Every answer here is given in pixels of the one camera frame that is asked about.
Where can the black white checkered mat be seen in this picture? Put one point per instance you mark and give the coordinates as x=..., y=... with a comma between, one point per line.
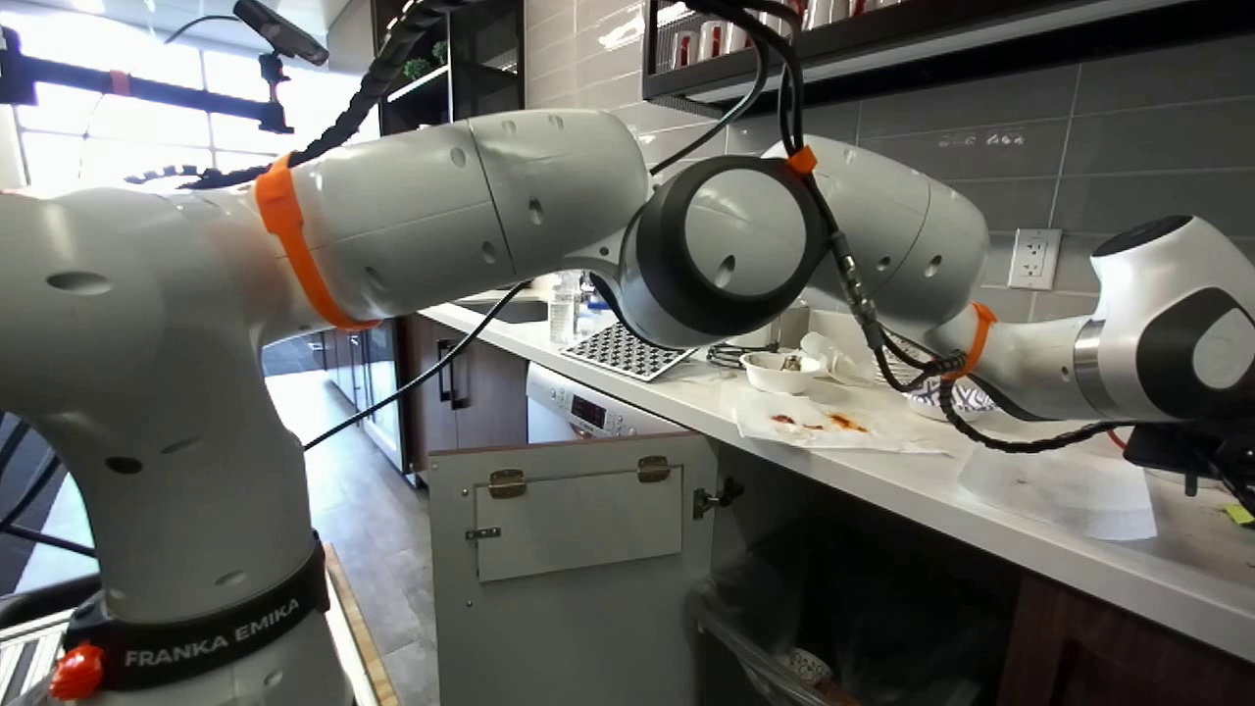
x=612, y=353

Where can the green wrapper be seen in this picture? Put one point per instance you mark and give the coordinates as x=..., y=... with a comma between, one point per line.
x=1241, y=516

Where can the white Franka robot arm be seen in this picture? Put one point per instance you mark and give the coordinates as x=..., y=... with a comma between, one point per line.
x=435, y=210

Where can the stainless steel dishwasher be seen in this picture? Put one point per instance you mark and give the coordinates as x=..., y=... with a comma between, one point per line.
x=564, y=404

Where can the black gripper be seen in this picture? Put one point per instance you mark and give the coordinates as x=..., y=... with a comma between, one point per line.
x=1197, y=452

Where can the crumpled clear plastic wrap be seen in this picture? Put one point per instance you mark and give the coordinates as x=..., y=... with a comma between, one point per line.
x=823, y=353

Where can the stained white napkin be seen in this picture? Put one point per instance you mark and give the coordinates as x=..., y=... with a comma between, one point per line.
x=837, y=427

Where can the open cabinet door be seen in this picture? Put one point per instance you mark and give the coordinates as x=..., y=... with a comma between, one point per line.
x=576, y=591

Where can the white bowl with food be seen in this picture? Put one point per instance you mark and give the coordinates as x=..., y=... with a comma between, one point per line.
x=782, y=376

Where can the black camera rig bar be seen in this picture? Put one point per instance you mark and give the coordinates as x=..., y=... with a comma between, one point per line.
x=93, y=76

